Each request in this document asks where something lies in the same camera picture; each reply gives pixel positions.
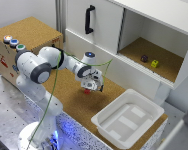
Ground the white sliding door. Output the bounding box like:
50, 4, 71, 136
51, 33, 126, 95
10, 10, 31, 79
66, 0, 125, 51

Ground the green cable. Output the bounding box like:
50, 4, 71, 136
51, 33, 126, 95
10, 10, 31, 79
26, 50, 114, 150

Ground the white cabinet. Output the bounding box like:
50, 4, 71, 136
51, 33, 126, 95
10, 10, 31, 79
63, 0, 188, 107

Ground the green button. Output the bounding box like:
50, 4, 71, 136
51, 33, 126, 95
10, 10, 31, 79
15, 43, 27, 53

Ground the red button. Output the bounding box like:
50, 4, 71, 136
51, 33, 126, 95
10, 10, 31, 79
3, 34, 13, 44

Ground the wooden drawer box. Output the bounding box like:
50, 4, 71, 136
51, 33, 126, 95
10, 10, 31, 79
0, 16, 65, 88

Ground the yellow block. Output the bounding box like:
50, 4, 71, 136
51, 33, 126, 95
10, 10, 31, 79
150, 59, 160, 69

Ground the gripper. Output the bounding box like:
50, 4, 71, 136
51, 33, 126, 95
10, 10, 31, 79
81, 69, 104, 92

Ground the black door handle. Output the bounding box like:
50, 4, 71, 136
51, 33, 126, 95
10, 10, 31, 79
84, 4, 96, 35

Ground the blue button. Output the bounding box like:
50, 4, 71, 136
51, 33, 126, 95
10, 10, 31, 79
9, 38, 20, 48

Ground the white plastic box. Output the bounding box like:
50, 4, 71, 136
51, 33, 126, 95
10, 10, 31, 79
90, 88, 165, 150

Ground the purple block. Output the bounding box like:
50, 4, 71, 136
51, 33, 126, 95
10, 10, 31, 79
140, 54, 149, 63

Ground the pink block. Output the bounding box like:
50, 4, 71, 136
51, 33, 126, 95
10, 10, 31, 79
83, 87, 94, 95

